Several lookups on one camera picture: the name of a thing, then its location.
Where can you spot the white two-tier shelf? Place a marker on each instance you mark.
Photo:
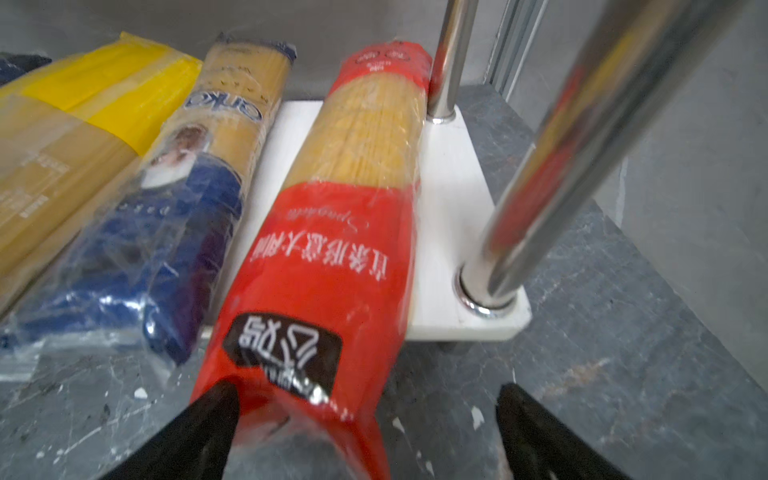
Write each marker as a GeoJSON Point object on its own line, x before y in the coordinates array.
{"type": "Point", "coordinates": [473, 254]}

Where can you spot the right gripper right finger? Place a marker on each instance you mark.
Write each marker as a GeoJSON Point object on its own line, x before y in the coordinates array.
{"type": "Point", "coordinates": [539, 446]}

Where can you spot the red spaghetti bag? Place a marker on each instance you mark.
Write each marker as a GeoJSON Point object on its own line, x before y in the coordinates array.
{"type": "Point", "coordinates": [318, 311]}

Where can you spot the yellow spaghetti bag thin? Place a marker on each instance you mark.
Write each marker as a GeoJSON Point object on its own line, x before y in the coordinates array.
{"type": "Point", "coordinates": [71, 131]}

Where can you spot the Ankara blue spaghetti bag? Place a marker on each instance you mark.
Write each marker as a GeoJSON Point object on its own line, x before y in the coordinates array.
{"type": "Point", "coordinates": [141, 274]}

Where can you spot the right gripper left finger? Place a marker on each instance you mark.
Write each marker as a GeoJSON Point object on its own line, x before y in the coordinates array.
{"type": "Point", "coordinates": [195, 445]}

